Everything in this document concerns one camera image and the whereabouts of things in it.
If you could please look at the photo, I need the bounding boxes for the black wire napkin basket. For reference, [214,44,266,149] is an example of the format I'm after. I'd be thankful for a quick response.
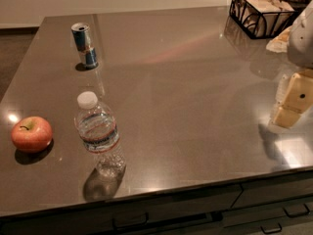
[229,0,295,39]

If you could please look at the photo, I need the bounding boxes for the drawer handle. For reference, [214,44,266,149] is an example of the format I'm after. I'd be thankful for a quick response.
[260,223,283,235]
[112,211,149,231]
[284,204,311,218]

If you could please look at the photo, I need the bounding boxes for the red apple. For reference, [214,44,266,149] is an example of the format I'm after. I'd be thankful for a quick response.
[11,117,53,154]

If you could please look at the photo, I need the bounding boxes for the left drawer handle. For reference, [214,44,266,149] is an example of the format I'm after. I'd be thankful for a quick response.
[112,211,149,231]

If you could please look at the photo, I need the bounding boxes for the lower right drawer handle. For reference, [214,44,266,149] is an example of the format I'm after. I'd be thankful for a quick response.
[260,223,283,235]

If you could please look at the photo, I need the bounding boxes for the upper right drawer handle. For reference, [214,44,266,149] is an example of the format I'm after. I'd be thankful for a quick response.
[284,204,311,218]

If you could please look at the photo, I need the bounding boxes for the blue silver redbull can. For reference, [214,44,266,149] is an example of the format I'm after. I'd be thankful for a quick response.
[71,23,98,70]

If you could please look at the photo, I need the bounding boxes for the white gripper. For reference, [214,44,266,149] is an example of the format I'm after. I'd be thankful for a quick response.
[272,2,313,128]

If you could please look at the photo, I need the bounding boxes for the clear plastic water bottle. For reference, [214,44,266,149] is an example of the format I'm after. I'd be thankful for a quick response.
[74,91,126,180]

